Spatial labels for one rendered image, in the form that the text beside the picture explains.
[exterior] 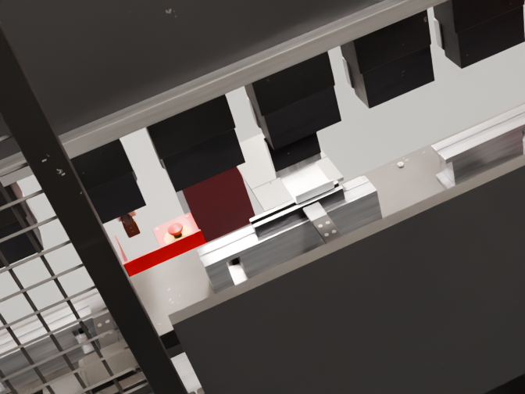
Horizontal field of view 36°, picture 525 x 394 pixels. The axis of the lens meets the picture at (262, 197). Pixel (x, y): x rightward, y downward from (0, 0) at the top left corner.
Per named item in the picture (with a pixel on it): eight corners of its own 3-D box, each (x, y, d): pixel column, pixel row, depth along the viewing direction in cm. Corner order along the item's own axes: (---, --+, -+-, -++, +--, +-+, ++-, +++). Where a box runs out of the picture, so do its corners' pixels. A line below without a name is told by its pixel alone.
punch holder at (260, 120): (326, 100, 161) (308, 27, 151) (344, 119, 155) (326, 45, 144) (257, 130, 159) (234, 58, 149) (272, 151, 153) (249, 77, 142)
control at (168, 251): (203, 245, 217) (183, 194, 206) (221, 281, 204) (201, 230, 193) (133, 275, 214) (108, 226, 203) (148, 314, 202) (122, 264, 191)
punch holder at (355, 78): (415, 62, 164) (404, -13, 153) (437, 80, 157) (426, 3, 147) (348, 90, 162) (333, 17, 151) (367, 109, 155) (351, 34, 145)
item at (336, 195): (339, 191, 171) (337, 180, 169) (345, 198, 169) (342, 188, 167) (252, 229, 169) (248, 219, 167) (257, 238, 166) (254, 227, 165)
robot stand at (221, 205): (224, 311, 289) (126, 75, 226) (269, 288, 292) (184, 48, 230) (244, 343, 275) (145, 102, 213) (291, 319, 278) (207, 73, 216)
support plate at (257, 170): (297, 121, 191) (296, 118, 190) (344, 180, 170) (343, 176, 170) (226, 152, 188) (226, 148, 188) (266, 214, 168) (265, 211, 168)
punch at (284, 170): (319, 155, 164) (309, 118, 158) (323, 161, 162) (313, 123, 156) (274, 176, 163) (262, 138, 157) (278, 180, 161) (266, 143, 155)
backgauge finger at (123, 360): (129, 294, 161) (119, 277, 158) (161, 388, 141) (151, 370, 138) (72, 319, 160) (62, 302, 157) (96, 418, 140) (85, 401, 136)
